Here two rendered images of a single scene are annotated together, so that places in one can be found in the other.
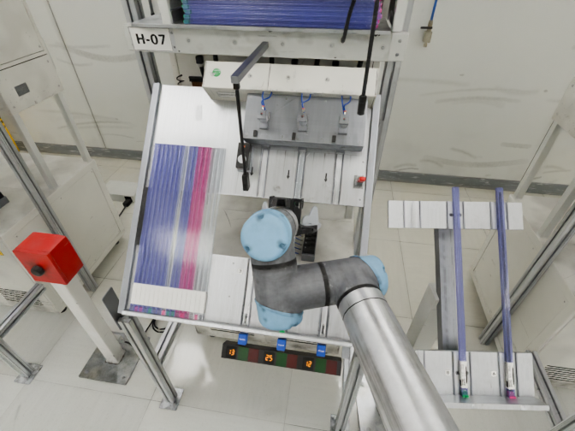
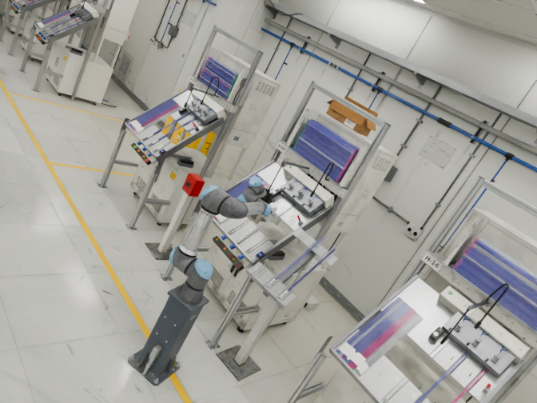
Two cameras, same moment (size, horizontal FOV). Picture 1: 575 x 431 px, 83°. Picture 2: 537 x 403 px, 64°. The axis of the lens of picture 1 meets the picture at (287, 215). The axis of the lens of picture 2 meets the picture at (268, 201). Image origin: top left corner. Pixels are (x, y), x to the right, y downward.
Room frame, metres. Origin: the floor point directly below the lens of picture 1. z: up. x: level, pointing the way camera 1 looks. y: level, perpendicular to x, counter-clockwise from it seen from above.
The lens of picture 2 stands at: (-1.83, -1.38, 1.97)
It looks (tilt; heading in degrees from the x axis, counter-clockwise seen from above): 18 degrees down; 30
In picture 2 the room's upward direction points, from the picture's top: 29 degrees clockwise
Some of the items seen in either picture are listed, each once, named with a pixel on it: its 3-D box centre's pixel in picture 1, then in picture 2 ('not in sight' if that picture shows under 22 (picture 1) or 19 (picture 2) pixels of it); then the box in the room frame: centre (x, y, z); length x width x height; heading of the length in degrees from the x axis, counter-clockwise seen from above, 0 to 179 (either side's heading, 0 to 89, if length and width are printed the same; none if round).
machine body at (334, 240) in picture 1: (276, 260); (259, 273); (1.13, 0.06, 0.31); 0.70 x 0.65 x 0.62; 81
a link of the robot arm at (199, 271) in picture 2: not in sight; (200, 273); (-0.04, -0.19, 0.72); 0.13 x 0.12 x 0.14; 101
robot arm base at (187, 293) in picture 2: not in sight; (192, 289); (-0.04, -0.19, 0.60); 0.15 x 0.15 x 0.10
